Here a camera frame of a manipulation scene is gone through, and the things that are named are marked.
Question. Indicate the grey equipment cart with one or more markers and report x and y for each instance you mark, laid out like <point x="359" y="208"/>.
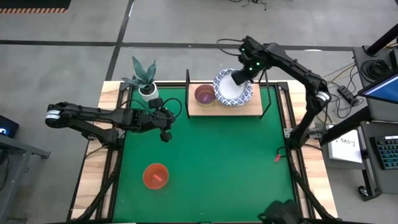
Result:
<point x="373" y="174"/>

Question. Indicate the white box marked SA3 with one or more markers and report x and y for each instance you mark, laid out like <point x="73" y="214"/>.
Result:
<point x="345" y="149"/>

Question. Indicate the black mat hazard stripe edge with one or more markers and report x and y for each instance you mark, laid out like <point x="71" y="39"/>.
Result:
<point x="31" y="3"/>

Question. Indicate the translucent purple plastic bowl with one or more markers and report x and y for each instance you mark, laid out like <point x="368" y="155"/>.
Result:
<point x="205" y="95"/>

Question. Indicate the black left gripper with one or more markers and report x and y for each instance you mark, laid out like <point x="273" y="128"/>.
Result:
<point x="157" y="119"/>

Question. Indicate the black metal table frame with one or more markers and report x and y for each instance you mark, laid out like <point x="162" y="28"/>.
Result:
<point x="119" y="101"/>

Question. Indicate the green table mat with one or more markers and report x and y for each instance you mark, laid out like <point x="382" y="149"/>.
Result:
<point x="217" y="155"/>

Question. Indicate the black round pole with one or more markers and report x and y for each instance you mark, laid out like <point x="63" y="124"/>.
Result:
<point x="384" y="39"/>

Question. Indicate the black keyboard coloured keys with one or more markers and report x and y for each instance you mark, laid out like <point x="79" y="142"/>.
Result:
<point x="388" y="152"/>

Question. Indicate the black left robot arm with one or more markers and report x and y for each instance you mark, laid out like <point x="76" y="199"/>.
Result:
<point x="93" y="113"/>

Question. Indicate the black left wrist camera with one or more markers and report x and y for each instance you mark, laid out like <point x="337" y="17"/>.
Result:
<point x="155" y="103"/>

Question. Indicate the black stand beam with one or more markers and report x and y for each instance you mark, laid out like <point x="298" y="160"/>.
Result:
<point x="345" y="126"/>

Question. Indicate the light wooden board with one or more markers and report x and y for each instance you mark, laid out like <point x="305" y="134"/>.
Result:
<point x="242" y="109"/>

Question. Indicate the potted plant white pot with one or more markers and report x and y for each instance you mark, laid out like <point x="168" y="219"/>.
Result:
<point x="148" y="93"/>

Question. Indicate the black power strip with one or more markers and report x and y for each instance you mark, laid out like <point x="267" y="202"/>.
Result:
<point x="346" y="93"/>

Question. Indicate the translucent orange plastic bowl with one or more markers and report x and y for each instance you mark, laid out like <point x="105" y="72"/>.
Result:
<point x="152" y="183"/>

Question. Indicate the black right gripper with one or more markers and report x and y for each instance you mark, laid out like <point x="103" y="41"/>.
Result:
<point x="253" y="57"/>

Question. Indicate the blue patterned paper bowl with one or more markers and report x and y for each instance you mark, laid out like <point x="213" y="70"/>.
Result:
<point x="230" y="90"/>

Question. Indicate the black device blue light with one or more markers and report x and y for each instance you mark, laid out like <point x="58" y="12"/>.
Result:
<point x="7" y="126"/>

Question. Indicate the computer monitor blue screen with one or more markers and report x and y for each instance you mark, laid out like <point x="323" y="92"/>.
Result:
<point x="384" y="90"/>

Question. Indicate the black camera on mount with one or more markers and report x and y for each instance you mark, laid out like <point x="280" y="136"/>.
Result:
<point x="280" y="213"/>

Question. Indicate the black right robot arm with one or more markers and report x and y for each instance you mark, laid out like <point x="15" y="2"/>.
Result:
<point x="298" y="70"/>

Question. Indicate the grey metal desk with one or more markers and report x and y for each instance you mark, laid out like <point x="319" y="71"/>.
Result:
<point x="18" y="146"/>

